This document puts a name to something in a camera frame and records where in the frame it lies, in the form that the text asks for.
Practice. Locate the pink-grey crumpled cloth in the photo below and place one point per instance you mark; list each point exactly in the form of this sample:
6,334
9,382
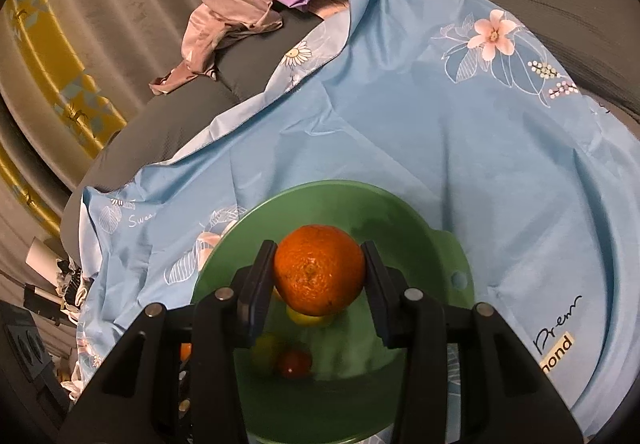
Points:
220,24

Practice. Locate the yellow-green lemon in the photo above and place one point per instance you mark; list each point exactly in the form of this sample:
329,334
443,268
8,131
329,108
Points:
310,321

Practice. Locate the green plastic bowl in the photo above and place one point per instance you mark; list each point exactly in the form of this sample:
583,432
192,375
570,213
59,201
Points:
350,209

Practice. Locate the light blue floral blanket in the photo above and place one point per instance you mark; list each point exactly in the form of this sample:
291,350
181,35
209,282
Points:
400,124

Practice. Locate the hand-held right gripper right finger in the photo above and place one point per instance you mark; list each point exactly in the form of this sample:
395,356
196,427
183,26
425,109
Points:
382,296

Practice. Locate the white paper roll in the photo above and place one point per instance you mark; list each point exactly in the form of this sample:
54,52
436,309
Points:
42,256

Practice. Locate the green tomato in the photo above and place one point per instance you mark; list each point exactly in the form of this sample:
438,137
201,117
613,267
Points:
267,354

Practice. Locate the grey and yellow patterned curtain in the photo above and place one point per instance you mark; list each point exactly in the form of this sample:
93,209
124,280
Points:
50,24

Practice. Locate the small orange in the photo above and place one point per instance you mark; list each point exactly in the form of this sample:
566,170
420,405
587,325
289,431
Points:
185,352

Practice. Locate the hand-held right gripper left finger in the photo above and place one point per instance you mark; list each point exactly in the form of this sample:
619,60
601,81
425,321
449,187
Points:
255,294

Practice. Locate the floral cloth pile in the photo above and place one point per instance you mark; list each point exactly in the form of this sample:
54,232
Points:
75,286

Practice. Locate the large orange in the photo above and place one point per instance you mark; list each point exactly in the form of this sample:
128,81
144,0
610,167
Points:
320,269

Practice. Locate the red tomato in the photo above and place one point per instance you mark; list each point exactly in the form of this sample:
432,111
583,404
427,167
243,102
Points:
296,364

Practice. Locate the grey sofa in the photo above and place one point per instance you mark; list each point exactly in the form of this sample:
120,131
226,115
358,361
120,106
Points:
200,109

